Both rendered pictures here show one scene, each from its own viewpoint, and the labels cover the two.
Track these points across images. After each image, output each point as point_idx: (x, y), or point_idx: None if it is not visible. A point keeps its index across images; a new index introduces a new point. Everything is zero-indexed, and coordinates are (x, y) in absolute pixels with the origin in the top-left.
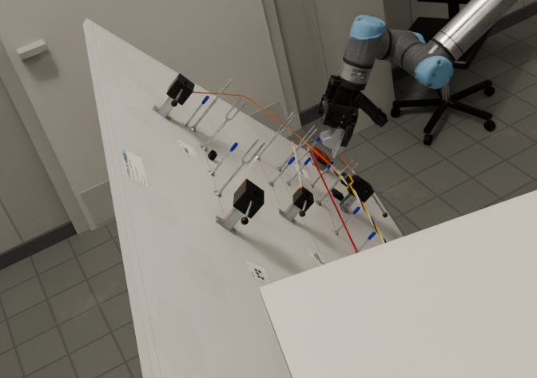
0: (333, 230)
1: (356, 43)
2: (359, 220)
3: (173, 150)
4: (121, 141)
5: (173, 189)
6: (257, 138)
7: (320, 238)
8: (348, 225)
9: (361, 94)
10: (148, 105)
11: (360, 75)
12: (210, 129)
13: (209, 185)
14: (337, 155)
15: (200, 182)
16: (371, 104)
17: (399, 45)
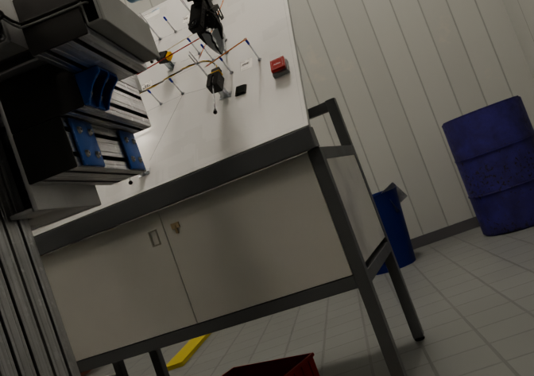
0: (184, 92)
1: None
2: (220, 109)
3: (179, 16)
4: (164, 5)
5: None
6: (257, 32)
7: (167, 85)
8: (203, 102)
9: (194, 5)
10: None
11: None
12: (226, 15)
13: (164, 34)
14: (215, 52)
15: (163, 32)
16: (191, 13)
17: None
